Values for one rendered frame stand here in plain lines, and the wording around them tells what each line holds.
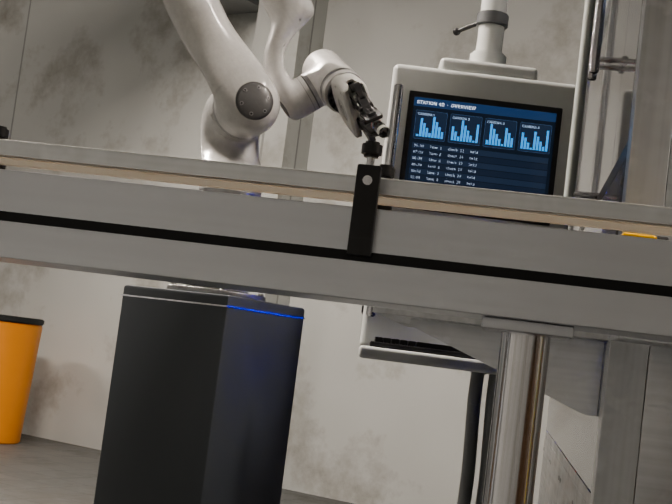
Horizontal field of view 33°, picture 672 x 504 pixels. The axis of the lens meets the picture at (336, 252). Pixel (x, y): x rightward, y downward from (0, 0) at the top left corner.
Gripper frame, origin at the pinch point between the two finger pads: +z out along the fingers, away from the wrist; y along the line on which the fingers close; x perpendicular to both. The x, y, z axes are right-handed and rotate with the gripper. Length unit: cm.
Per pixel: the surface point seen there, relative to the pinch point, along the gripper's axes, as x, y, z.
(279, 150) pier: 34, -181, -373
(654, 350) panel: 24, -34, 48
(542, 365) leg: -13, 17, 98
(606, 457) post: 10, -46, 53
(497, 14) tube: 62, -29, -89
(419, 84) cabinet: 34, -36, -82
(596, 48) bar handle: 56, -14, -21
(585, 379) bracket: 15, -42, 38
